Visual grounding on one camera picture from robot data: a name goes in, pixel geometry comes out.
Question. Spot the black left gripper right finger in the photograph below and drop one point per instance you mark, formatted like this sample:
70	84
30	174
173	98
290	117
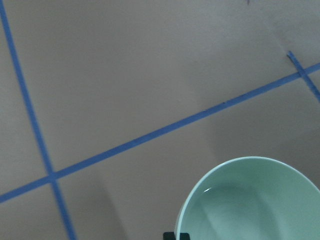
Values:
184	236

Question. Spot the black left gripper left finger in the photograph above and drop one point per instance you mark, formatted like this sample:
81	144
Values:
169	236

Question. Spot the pale green bowl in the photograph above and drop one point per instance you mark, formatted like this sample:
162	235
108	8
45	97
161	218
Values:
251	198

